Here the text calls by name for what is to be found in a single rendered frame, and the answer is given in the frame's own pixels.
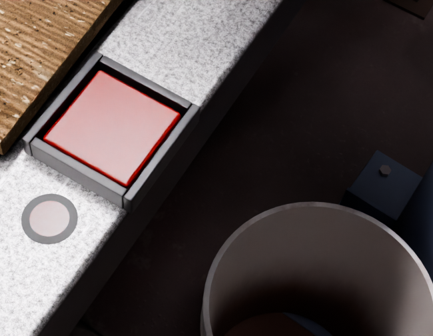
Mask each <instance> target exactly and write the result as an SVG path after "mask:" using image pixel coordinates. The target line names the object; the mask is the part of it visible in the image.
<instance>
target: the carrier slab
mask: <svg viewBox="0 0 433 336"><path fill-rule="evenodd" d="M122 1H123V0H0V154H1V155H4V154H6V152H7V151H8V150H9V148H10V147H11V146H12V144H13V143H14V142H15V140H16V139H17V138H18V136H20V134H21V133H22V131H23V130H24V128H26V126H27V125H28V124H29V122H30V121H31V120H32V118H33V117H34V116H35V114H36V113H37V112H38V110H40V108H41V107H42V105H43V104H44V102H46V100H47V99H48V98H49V96H50V95H51V94H52V92H53V91H54V90H55V88H56V87H57V86H58V84H59V83H60V82H61V81H62V79H63V78H64V76H66V74H67V73H68V72H69V70H70V69H71V68H72V66H73V65H74V64H75V62H76V61H77V59H78V58H79V57H80V56H81V54H82V53H83V52H84V50H85V49H86V48H87V47H88V45H89V44H90V43H91V41H92V40H93V39H94V38H95V36H96V35H97V33H98V32H99V31H100V30H101V28H102V27H103V25H104V24H105V23H106V22H107V21H108V19H109V18H110V16H111V15H112V14H113V13H114V12H115V10H116V9H117V7H118V6H119V5H120V4H121V2H122Z"/></svg>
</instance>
